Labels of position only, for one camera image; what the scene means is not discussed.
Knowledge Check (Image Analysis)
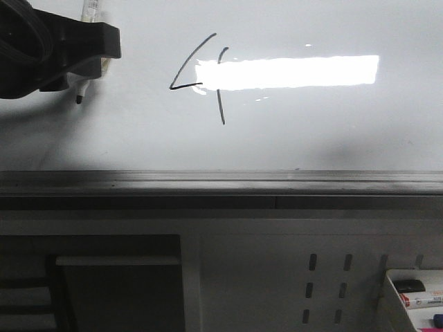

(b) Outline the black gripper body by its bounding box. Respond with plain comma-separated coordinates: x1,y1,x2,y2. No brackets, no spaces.
1,1,69,100

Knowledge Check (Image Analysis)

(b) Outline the white pegboard panel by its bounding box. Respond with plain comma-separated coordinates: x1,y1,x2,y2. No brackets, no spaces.
1,208,442,331

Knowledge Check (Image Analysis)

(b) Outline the dark cabinet with white shelf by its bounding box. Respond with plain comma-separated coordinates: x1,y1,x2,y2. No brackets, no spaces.
1,234,186,331

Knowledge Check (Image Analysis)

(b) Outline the white marker tray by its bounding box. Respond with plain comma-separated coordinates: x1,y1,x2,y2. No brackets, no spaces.
377,269,442,331

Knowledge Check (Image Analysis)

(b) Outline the red-capped white marker in tray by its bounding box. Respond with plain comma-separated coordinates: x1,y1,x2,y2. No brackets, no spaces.
399,292,442,310

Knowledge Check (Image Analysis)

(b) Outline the white whiteboard with aluminium frame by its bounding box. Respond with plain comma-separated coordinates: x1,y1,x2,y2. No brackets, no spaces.
1,1,442,209

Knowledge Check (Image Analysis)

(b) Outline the blue marker in tray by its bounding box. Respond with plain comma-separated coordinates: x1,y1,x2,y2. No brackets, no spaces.
433,314,443,329

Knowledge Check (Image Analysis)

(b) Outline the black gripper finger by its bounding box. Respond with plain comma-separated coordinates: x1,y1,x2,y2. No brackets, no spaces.
64,19,121,73
39,59,102,92

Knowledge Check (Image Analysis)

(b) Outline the pink object in tray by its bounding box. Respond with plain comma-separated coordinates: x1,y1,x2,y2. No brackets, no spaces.
419,327,443,332

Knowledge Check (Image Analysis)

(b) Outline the white black-tipped whiteboard marker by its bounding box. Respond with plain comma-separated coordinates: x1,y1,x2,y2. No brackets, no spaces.
75,0,111,104

